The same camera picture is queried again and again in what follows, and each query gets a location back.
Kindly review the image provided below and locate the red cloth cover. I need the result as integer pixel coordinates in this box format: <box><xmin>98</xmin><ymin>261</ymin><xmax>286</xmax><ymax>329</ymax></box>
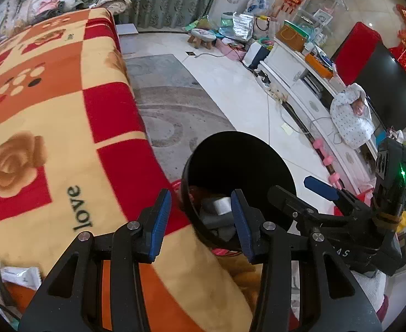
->
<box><xmin>332</xmin><ymin>22</ymin><xmax>382</xmax><ymax>85</ymax></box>

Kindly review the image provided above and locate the black flat television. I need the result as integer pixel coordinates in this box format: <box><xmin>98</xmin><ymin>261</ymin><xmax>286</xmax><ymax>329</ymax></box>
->
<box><xmin>356</xmin><ymin>42</ymin><xmax>406</xmax><ymax>130</ymax></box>

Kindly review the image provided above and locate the brown paper gift bag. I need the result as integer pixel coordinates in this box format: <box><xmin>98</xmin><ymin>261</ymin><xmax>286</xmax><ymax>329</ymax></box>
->
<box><xmin>276</xmin><ymin>21</ymin><xmax>308</xmax><ymax>53</ymax></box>

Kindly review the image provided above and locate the black round trash bin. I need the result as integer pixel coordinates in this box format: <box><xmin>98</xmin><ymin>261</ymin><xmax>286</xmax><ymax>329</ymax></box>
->
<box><xmin>180</xmin><ymin>130</ymin><xmax>297</xmax><ymax>252</ymax></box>

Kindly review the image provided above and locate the silver foil bag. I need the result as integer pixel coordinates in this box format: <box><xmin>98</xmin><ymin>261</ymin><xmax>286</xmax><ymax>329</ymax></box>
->
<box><xmin>232</xmin><ymin>12</ymin><xmax>255</xmax><ymax>42</ymax></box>

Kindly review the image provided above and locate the small wooden stool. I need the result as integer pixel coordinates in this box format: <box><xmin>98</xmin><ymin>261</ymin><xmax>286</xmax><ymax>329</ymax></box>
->
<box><xmin>187</xmin><ymin>28</ymin><xmax>217</xmax><ymax>50</ymax></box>

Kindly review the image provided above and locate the floral pillow with clothes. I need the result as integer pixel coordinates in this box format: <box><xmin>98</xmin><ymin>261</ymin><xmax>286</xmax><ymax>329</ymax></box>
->
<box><xmin>15</xmin><ymin>0</ymin><xmax>82</xmax><ymax>24</ymax></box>

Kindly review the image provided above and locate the grey patterned rug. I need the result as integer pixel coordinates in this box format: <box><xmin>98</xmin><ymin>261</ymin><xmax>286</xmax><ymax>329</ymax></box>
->
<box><xmin>124</xmin><ymin>54</ymin><xmax>234</xmax><ymax>182</ymax></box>

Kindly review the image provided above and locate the swaddled baby doll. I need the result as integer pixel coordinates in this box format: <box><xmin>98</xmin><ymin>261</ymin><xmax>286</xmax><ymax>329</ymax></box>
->
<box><xmin>329</xmin><ymin>82</ymin><xmax>374</xmax><ymax>149</ymax></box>

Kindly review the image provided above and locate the patterned fleece blanket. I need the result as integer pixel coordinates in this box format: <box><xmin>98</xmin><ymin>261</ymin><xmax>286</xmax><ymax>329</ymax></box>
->
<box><xmin>0</xmin><ymin>7</ymin><xmax>263</xmax><ymax>332</ymax></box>

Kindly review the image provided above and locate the white tv cabinet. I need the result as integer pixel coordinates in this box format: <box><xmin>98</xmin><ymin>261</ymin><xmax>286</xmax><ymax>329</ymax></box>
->
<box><xmin>257</xmin><ymin>39</ymin><xmax>378</xmax><ymax>194</ymax></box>

